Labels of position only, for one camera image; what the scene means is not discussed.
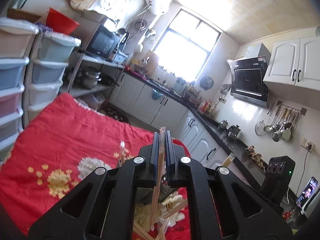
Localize beige and blue drawer unit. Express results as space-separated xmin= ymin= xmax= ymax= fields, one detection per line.
xmin=0 ymin=17 xmax=39 ymax=155

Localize black microwave oven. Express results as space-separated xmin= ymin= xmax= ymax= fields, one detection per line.
xmin=86 ymin=24 xmax=120 ymax=59

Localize black countertop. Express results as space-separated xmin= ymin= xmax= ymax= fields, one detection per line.
xmin=124 ymin=69 xmax=269 ymax=185

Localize blue plastic box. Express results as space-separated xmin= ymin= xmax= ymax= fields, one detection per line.
xmin=114 ymin=51 xmax=129 ymax=63

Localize black blender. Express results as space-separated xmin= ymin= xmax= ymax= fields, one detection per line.
xmin=116 ymin=29 xmax=129 ymax=55

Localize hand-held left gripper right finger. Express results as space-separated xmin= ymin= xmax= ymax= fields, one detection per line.
xmin=165 ymin=130 xmax=294 ymax=240

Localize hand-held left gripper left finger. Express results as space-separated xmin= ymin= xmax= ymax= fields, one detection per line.
xmin=27 ymin=130 xmax=160 ymax=240

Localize white wall cabinet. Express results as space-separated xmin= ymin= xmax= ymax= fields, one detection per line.
xmin=262 ymin=34 xmax=320 ymax=92

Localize steel pots on shelf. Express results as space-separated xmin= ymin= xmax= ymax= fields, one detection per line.
xmin=80 ymin=67 xmax=103 ymax=89

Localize red plastic basin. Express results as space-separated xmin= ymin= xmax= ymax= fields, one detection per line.
xmin=46 ymin=7 xmax=80 ymax=34

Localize coiled grey hoses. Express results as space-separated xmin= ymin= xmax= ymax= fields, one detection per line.
xmin=126 ymin=2 xmax=153 ymax=34

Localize kitchen window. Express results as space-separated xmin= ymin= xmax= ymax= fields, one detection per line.
xmin=152 ymin=8 xmax=222 ymax=82

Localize pile of chopsticks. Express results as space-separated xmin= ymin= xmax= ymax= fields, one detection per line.
xmin=132 ymin=197 xmax=188 ymax=240

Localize metal shelf table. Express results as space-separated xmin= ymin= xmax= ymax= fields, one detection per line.
xmin=60 ymin=52 xmax=125 ymax=108

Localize black countertop appliance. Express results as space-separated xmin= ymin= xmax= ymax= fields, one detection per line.
xmin=261 ymin=156 xmax=295 ymax=205

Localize dark green utensil basket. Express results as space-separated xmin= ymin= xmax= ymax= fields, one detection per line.
xmin=135 ymin=170 xmax=175 ymax=203

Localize small round wall fan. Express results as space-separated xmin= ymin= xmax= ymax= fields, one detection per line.
xmin=200 ymin=77 xmax=214 ymax=90

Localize plastic-wrapped chopstick pair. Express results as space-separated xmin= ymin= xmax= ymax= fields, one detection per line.
xmin=119 ymin=141 xmax=125 ymax=167
xmin=149 ymin=126 xmax=167 ymax=232
xmin=221 ymin=153 xmax=236 ymax=167

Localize brown wicker basket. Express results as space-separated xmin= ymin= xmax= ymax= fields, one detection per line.
xmin=7 ymin=8 xmax=42 ymax=24

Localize row of hanging kitchen utensils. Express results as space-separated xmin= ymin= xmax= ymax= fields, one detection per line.
xmin=254 ymin=101 xmax=307 ymax=142

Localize grey-blue drawer unit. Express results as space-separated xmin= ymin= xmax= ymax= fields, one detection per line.
xmin=25 ymin=31 xmax=82 ymax=117

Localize pile of ginger roots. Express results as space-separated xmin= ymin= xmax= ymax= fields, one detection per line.
xmin=245 ymin=146 xmax=265 ymax=168

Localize smartphone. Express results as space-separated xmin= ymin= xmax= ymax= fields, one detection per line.
xmin=296 ymin=177 xmax=319 ymax=208

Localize group of condiment bottles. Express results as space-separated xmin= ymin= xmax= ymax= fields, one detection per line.
xmin=199 ymin=99 xmax=217 ymax=114

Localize white base cabinets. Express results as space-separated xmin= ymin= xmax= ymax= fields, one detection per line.
xmin=110 ymin=72 xmax=250 ymax=178

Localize red floral blanket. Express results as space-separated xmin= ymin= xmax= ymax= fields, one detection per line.
xmin=0 ymin=92 xmax=193 ymax=240

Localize black range hood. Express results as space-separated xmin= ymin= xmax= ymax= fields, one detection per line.
xmin=227 ymin=42 xmax=272 ymax=108

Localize wall socket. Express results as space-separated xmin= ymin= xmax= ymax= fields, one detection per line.
xmin=301 ymin=137 xmax=316 ymax=153

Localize hanging tools beside hood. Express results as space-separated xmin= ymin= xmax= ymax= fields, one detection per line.
xmin=219 ymin=84 xmax=232 ymax=103

